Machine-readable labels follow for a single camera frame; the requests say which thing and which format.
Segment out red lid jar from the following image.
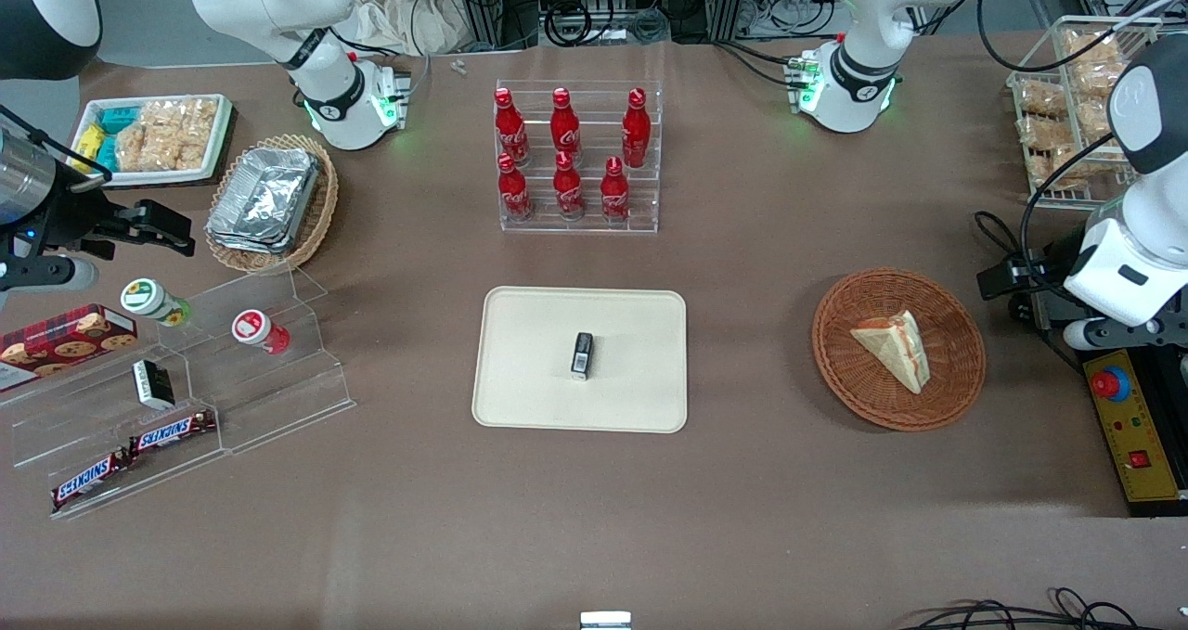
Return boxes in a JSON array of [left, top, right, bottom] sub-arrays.
[[230, 308, 292, 356]]

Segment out white wire basket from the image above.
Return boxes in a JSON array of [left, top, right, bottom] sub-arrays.
[[1006, 15, 1163, 211]]

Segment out green lid jar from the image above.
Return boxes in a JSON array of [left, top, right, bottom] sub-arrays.
[[120, 277, 193, 328]]

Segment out black floor cables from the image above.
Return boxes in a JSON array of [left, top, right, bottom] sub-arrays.
[[898, 587, 1188, 630]]

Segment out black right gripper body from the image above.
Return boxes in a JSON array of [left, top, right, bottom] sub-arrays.
[[37, 164, 122, 262]]

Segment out rice cracker bag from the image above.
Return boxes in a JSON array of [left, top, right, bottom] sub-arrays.
[[114, 120, 177, 174], [139, 97, 221, 171]]

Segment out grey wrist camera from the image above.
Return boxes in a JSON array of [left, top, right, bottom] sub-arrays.
[[1062, 318, 1182, 353], [0, 255, 99, 294]]

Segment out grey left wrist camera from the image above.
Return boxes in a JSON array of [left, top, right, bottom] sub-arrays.
[[1062, 318, 1182, 353]]

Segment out clear acrylic bottle rack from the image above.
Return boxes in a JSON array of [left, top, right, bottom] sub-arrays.
[[494, 79, 663, 235]]

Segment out silver foil container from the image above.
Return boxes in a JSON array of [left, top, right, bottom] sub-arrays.
[[208, 146, 322, 247], [205, 225, 300, 256]]

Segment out beige plastic tray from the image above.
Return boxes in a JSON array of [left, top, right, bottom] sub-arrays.
[[471, 285, 689, 435]]

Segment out round brown wicker basket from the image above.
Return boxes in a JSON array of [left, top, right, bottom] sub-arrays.
[[811, 267, 988, 432]]

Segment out oval light wicker basket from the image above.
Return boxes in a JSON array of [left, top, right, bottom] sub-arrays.
[[204, 133, 341, 275]]

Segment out snickers chocolate bar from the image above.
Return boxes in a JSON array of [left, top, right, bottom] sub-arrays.
[[127, 410, 218, 455], [50, 450, 133, 511]]

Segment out triangular sandwich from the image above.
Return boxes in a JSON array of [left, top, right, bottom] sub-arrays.
[[849, 310, 930, 396]]

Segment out crumpled beige cloth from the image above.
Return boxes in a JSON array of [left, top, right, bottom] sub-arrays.
[[347, 0, 471, 57]]

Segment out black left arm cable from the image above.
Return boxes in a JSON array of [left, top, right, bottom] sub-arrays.
[[975, 0, 1188, 271]]

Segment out red cola bottle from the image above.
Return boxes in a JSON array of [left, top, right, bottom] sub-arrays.
[[621, 87, 653, 170], [494, 87, 531, 168], [600, 155, 633, 224], [496, 152, 536, 224], [549, 87, 584, 163], [552, 150, 587, 221]]

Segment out red cookie box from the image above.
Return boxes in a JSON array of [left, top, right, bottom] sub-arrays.
[[0, 302, 139, 393]]

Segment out yellow emergency stop box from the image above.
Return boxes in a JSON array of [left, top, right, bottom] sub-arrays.
[[1080, 347, 1186, 505]]

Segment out coiled black cable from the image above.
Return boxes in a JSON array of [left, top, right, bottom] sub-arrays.
[[542, 0, 597, 48]]

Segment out black and white small box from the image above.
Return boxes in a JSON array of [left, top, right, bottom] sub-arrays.
[[131, 358, 176, 411]]

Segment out fried snack bag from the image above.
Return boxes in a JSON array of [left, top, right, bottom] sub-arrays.
[[1075, 96, 1130, 141], [1062, 31, 1121, 66], [1025, 148, 1115, 191], [1017, 80, 1069, 117], [1017, 114, 1074, 152], [1071, 61, 1131, 98]]

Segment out black cooking appliance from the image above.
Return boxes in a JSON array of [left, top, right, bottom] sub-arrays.
[[1028, 287, 1188, 520]]

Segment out black power cable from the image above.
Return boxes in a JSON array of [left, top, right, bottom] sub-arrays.
[[973, 210, 1089, 377]]

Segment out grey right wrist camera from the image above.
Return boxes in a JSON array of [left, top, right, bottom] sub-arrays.
[[0, 255, 99, 294]]

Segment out clear acrylic stepped shelf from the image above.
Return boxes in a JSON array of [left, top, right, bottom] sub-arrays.
[[0, 266, 357, 522]]

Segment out white rectangular snack tray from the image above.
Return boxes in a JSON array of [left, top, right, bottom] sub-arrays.
[[69, 93, 235, 187]]

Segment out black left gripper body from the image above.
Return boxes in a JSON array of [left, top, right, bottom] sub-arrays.
[[1021, 244, 1085, 302]]

